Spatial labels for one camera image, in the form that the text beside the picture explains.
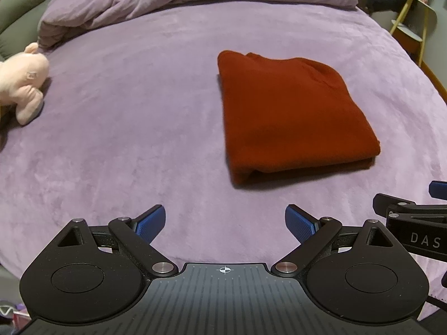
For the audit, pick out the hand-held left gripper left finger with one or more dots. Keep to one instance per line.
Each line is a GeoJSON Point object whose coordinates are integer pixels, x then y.
{"type": "Point", "coordinates": [151, 221]}

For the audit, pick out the purple bed sheet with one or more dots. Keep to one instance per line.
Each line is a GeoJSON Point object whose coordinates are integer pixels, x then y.
{"type": "Point", "coordinates": [122, 129]}

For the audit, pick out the red knit sweater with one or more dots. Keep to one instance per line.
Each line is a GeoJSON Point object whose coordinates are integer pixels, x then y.
{"type": "Point", "coordinates": [290, 118]}

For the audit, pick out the yellow side table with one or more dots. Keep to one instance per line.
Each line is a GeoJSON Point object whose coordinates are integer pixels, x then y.
{"type": "Point", "coordinates": [407, 29]}

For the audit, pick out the pink plush toy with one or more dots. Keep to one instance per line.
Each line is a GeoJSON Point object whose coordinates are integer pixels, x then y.
{"type": "Point", "coordinates": [24, 76]}

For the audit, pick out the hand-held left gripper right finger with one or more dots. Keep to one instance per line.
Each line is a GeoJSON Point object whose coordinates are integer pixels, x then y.
{"type": "Point", "coordinates": [299, 224]}

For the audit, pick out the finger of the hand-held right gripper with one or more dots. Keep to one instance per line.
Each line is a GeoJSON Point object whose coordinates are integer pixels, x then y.
{"type": "Point", "coordinates": [439, 189]}
{"type": "Point", "coordinates": [394, 203]}

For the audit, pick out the green pillow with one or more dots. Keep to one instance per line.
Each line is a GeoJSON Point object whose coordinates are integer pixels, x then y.
{"type": "Point", "coordinates": [17, 17]}

